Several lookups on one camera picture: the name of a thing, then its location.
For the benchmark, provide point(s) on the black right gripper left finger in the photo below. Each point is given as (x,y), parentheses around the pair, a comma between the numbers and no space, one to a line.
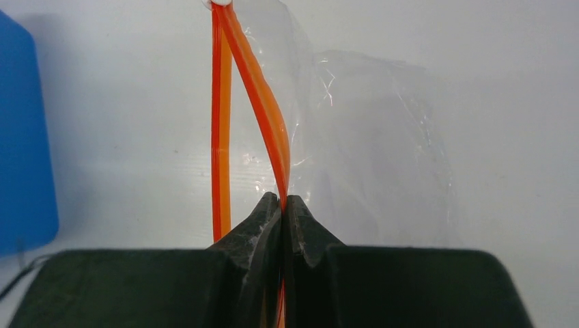
(232,283)

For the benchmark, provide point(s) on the blue plastic bin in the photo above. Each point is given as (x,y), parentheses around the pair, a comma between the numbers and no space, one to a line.
(29,217)

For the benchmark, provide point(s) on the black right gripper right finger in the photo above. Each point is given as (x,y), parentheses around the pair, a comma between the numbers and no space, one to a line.
(330,284)

